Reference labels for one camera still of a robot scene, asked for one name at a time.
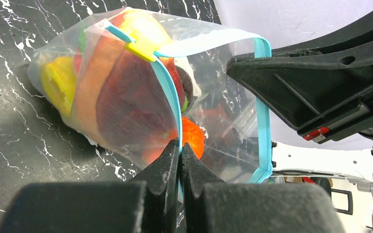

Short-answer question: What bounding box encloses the yellow bell pepper toy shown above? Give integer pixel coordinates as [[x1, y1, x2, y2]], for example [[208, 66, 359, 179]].
[[41, 56, 76, 117]]

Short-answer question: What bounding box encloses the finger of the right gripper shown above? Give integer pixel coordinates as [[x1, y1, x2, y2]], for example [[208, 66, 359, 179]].
[[226, 11, 373, 143]]

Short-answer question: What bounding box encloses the clear zip top bag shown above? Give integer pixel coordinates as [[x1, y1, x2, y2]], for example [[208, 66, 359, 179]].
[[28, 7, 272, 183]]

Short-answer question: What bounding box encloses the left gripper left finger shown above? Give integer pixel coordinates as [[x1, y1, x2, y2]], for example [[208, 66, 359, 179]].
[[0, 140, 180, 233]]

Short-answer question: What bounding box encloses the hot dog bun toy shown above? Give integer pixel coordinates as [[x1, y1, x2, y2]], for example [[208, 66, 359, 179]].
[[65, 33, 178, 156]]

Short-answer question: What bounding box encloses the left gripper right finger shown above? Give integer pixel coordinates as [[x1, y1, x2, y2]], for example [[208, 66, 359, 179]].
[[180, 144, 344, 233]]

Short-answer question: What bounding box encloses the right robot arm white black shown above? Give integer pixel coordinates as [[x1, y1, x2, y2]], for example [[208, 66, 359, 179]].
[[226, 11, 373, 191]]

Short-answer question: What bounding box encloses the orange pumpkin toy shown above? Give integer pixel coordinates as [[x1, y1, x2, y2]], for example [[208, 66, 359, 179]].
[[142, 116, 205, 165]]

